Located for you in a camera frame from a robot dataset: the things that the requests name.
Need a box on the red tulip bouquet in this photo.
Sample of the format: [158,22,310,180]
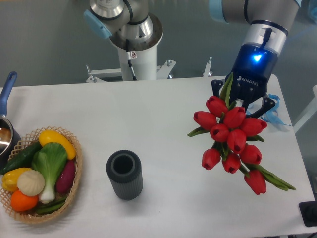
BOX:
[188,73,295,195]

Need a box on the blue ribbon knot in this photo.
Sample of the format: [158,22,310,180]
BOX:
[261,94,291,126]

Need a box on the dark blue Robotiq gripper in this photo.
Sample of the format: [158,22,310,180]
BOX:
[211,44,277,119]

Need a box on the blue handled saucepan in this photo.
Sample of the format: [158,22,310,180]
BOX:
[0,71,21,169]

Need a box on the woven wicker basket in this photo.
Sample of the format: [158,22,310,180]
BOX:
[0,126,83,224]

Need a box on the dark green cucumber toy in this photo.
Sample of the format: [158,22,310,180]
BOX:
[0,141,42,175]

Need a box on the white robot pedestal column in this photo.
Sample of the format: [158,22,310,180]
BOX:
[117,46,157,81]

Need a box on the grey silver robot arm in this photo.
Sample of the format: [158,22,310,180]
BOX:
[84,0,301,118]

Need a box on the cream garlic bulb toy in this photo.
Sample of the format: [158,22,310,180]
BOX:
[17,170,45,196]

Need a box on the green pea pods toy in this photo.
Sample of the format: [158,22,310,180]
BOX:
[35,196,67,215]

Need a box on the dark grey ribbed vase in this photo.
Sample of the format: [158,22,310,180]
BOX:
[106,150,143,200]

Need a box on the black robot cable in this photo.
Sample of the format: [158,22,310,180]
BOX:
[125,39,138,81]

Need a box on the purple sweet potato toy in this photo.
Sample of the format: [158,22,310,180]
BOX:
[55,160,76,194]

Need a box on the white frame at right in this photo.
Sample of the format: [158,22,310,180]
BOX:
[293,85,317,133]

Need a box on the yellow bell pepper toy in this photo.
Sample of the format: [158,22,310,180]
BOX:
[1,168,31,192]

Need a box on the green bok choy toy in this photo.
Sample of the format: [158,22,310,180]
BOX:
[31,142,67,204]

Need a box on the yellow squash toy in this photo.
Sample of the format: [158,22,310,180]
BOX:
[38,129,77,160]

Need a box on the orange fruit toy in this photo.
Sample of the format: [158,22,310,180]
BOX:
[10,190,38,212]

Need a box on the white metal base frame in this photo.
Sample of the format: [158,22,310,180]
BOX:
[86,56,212,83]

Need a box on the black device at edge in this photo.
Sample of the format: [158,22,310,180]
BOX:
[299,201,317,227]

